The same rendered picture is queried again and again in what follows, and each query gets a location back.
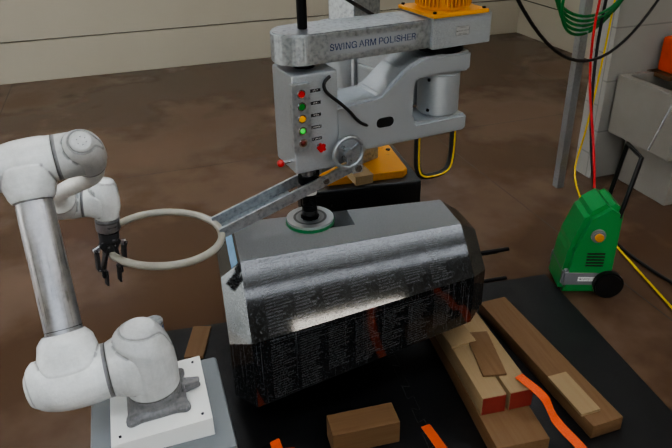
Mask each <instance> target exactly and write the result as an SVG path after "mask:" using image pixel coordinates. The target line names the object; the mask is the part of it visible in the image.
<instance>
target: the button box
mask: <svg viewBox="0 0 672 448"><path fill-rule="evenodd" d="M299 90H304V91H305V97H304V98H302V99H299V98H298V97H297V92H298V91H299ZM289 100H290V119H291V138H292V152H293V153H300V152H305V151H310V150H312V128H311V102H310V83H309V82H302V83H296V84H289ZM301 102H303V103H305V104H306V108H305V110H304V111H299V110H298V108H297V107H298V104H299V103H301ZM300 115H305V116H306V118H307V119H306V121H305V122H304V123H299V121H298V118H299V116H300ZM301 127H305V128H306V129H307V133H306V134H305V135H300V134H299V129H300V128H301ZM301 139H306V140H307V145H306V146H305V147H301V146H300V145H299V142H300V140H301Z"/></svg>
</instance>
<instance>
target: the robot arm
mask: <svg viewBox="0 0 672 448"><path fill-rule="evenodd" d="M106 166H107V151H106V149H105V146H104V144H103V143H102V141H101V140H100V139H99V137H98V136H96V135H95V134H94V133H92V132H90V131H88V130H85V129H75V130H71V131H69V132H64V133H58V134H52V135H45V136H33V137H27V138H22V139H18V140H14V141H10V142H6V143H3V144H1V145H0V193H3V195H4V196H5V197H6V199H7V201H8V202H9V203H10V204H11V205H12V206H15V211H16V216H17V220H18V225H19V229H20V233H21V238H22V242H23V247H24V251H25V255H26V260H27V262H28V267H29V271H30V275H31V280H32V284H33V289H34V293H35V297H36V302H37V306H38V311H39V315H40V319H41V324H42V328H43V333H44V337H43V338H41V340H40V341H39V343H38V345H37V347H36V361H34V362H31V363H30V364H29V365H28V367H27V368H26V370H25V373H24V377H23V389H24V393H25V396H26V399H27V401H28V403H29V404H30V406H31V407H32V408H34V409H38V410H41V411H45V412H65V411H71V410H76V409H80V408H84V407H87V406H91V405H94V404H97V403H100V402H102V401H105V400H107V399H110V398H113V397H116V396H122V397H127V410H128V416H127V419H126V424H127V427H129V428H134V427H136V426H138V425H140V424H142V423H145V422H148V421H152V420H155V419H159V418H162V417H166V416H169V415H173V414H176V413H185V412H188V411H189V410H190V409H191V403H190V402H189V400H188V399H187V395H186V392H188V391H190V390H192V389H195V388H197V387H199V386H200V385H201V384H200V382H199V380H200V379H199V377H198V376H195V377H184V375H185V372H184V369H183V368H179V367H178V361H177V356H176V353H175V349H174V346H173V343H172V341H171V339H170V337H169V335H168V334H167V332H166V331H165V329H164V328H163V327H162V326H161V325H160V324H159V323H158V322H157V321H155V320H153V319H151V318H147V317H136V318H133V319H130V320H128V321H126V322H124V323H123V324H121V325H120V326H119V327H118V328H117V329H116V331H115V332H114V333H113V335H112V338H110V339H109V340H107V341H106V342H104V343H101V344H98V341H97V339H96V337H95V335H94V332H92V331H91V330H90V329H88V328H87V327H85V326H84V327H83V326H82V321H81V317H80V312H79V308H78V304H77V299H76V295H75V291H74V286H73V282H72V278H71V273H70V269H69V265H68V260H67V256H66V252H65V247H64V243H63V238H62V234H61V230H60V225H59V221H58V220H66V219H75V218H80V217H91V218H94V221H95V228H96V231H97V232H98V237H99V244H98V247H96V248H92V251H93V253H94V258H95V265H96V269H97V271H98V272H102V277H103V278H104V279H105V284H106V285H107V286H110V281H109V272H108V270H107V269H106V268H107V261H108V256H109V253H110V252H116V253H117V254H119V250H118V246H119V245H120V244H121V251H122V256H123V257H126V258H127V243H128V241H127V240H125V239H122V240H120V238H119V237H120V236H119V230H120V228H121V227H120V216H119V213H120V208H121V203H120V196H119V191H118V188H117V185H116V183H115V181H114V180H113V179H112V178H109V177H103V176H104V173H105V169H106ZM68 178H69V179H68ZM63 179H67V180H65V181H63V182H61V183H59V184H58V185H57V181H59V180H63ZM100 249H101V250H102V253H103V254H102V262H100V255H99V253H100ZM119 255H120V254H119Z"/></svg>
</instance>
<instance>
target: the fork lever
mask: <svg viewBox="0 0 672 448"><path fill-rule="evenodd" d="M338 161H339V163H340V164H341V163H343V162H345V161H346V162H347V158H346V157H345V156H344V155H338ZM334 167H336V166H333V167H328V168H324V169H319V175H320V174H322V173H324V172H326V171H328V170H330V169H332V168H334ZM362 167H363V165H362V166H361V165H357V166H356V167H355V170H356V172H360V171H361V170H362ZM351 173H352V168H351V169H347V170H344V169H340V168H337V169H335V170H333V171H331V172H329V173H327V174H325V175H323V176H321V177H319V178H317V179H315V180H313V181H311V182H309V183H307V184H305V185H303V186H301V187H299V188H297V189H295V190H293V191H291V192H289V191H288V190H290V189H292V188H294V187H296V186H298V185H300V184H299V183H298V174H296V175H294V176H292V177H290V178H288V179H286V180H284V181H282V182H280V183H278V184H276V185H274V186H272V187H270V188H268V189H266V190H264V191H262V192H260V193H258V194H256V195H254V196H252V197H250V198H248V199H246V200H244V201H242V202H240V203H238V204H236V205H234V206H232V207H230V208H228V209H226V210H224V211H222V212H220V213H218V214H216V215H214V216H212V217H211V220H212V221H214V220H216V221H218V222H219V223H220V224H221V225H222V227H220V228H219V229H218V230H219V232H224V233H225V238H226V237H228V236H230V235H232V234H234V233H236V232H237V231H239V230H241V229H243V228H245V227H247V226H249V225H251V224H253V223H255V222H257V221H259V220H261V219H263V218H265V217H267V216H269V215H271V214H273V213H274V212H276V211H278V210H280V209H282V208H284V207H286V206H288V205H290V204H292V203H294V202H296V201H298V200H300V199H302V198H304V197H306V196H308V195H310V194H312V193H313V192H315V191H317V190H319V189H321V188H323V187H325V186H327V185H329V184H331V183H333V182H335V181H337V180H339V179H341V178H343V177H345V176H347V175H349V174H351Z"/></svg>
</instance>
